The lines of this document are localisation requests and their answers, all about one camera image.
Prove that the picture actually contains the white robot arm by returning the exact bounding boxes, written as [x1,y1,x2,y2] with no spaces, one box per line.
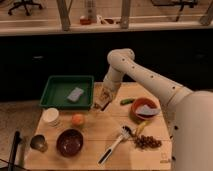
[103,48,213,171]

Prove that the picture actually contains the green cucumber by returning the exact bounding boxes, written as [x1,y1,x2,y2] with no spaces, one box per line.
[120,98,135,105]

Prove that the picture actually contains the orange bowl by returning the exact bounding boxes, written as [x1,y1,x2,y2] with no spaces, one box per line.
[129,98,161,121]

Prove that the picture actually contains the grey sponge in tray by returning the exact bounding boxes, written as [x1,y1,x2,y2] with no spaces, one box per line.
[67,87,84,102]

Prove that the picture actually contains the grey cloth in bowl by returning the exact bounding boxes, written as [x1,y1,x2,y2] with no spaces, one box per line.
[136,105,160,116]

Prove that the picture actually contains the orange fruit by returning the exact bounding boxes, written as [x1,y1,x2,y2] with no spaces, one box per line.
[71,114,85,126]

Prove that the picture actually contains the yellow banana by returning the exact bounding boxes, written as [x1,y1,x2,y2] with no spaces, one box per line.
[135,120,149,135]

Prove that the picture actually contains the green plastic tray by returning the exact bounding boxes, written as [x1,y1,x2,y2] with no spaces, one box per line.
[40,75,94,110]

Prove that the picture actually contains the bunch of dark grapes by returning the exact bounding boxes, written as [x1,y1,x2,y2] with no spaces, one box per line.
[134,135,162,149]

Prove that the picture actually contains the dark brown bowl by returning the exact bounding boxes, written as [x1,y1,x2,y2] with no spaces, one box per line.
[56,129,84,157]

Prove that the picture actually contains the white plastic cup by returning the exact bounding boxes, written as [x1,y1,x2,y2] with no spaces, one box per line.
[42,108,59,126]

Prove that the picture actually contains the red object on shelf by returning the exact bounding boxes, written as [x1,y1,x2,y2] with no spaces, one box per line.
[79,16,92,25]

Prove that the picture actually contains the small metal cup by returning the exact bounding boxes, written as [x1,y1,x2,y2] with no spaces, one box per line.
[30,134,48,152]

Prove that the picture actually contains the black stand at left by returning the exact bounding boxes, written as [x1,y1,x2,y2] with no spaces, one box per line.
[7,131,21,171]

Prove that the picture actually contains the black office chair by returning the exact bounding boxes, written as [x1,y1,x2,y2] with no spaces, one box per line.
[8,0,43,16]

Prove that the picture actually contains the white handled dish brush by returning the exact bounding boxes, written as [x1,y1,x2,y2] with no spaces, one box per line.
[98,126,132,164]

